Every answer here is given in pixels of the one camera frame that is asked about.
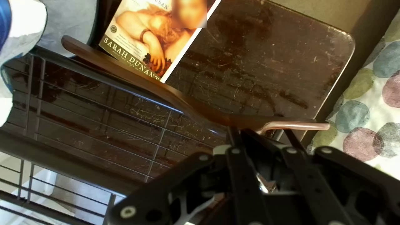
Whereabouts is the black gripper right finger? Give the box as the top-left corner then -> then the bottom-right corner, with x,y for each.
282,142 -> 400,225

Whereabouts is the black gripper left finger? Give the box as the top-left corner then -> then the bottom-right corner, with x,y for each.
106,152 -> 228,225

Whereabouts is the brown wooden hanger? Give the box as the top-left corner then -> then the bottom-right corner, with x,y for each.
61,35 -> 330,134

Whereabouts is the polka dot bedspread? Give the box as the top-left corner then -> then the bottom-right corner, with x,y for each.
307,11 -> 400,179

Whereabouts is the dark wooden dresser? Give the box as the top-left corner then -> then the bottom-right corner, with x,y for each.
27,0 -> 355,141

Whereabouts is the black wire rack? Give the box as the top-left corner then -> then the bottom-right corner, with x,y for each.
1,55 -> 225,225

